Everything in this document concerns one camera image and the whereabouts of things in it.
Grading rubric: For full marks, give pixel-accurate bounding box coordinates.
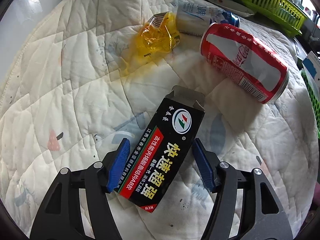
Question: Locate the black glue box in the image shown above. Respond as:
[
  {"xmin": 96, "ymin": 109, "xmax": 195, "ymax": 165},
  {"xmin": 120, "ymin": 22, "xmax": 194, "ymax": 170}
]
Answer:
[{"xmin": 115, "ymin": 86, "xmax": 205, "ymax": 213}]

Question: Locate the red cola can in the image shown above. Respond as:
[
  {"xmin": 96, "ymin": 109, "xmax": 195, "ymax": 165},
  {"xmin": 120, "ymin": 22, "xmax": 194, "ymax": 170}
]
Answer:
[{"xmin": 200, "ymin": 23, "xmax": 289, "ymax": 104}]

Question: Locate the blue drink can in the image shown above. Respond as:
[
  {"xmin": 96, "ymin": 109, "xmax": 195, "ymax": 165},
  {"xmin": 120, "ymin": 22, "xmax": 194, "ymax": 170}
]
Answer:
[{"xmin": 176, "ymin": 2, "xmax": 240, "ymax": 36}]

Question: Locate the green perforated trash basket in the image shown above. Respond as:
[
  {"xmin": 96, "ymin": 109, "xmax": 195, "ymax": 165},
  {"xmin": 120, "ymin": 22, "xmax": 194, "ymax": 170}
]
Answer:
[{"xmin": 300, "ymin": 69, "xmax": 319, "ymax": 137}]

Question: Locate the white quilted cloth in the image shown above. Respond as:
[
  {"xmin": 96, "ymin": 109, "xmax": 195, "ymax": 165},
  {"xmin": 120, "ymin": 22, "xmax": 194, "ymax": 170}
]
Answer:
[{"xmin": 1, "ymin": 0, "xmax": 319, "ymax": 236}]

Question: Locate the yellow crumpled plastic wrapper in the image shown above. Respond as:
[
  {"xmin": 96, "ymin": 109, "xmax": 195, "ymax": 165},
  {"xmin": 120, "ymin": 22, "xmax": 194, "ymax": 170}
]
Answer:
[{"xmin": 124, "ymin": 11, "xmax": 180, "ymax": 74}]

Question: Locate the white ceramic bowl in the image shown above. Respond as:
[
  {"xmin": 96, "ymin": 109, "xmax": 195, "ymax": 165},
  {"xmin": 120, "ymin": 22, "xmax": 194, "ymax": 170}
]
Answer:
[{"xmin": 207, "ymin": 0, "xmax": 255, "ymax": 18}]

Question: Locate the lime green dish rack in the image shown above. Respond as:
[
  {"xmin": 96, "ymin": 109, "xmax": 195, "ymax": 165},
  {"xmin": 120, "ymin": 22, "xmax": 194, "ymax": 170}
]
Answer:
[{"xmin": 240, "ymin": 0, "xmax": 307, "ymax": 37}]

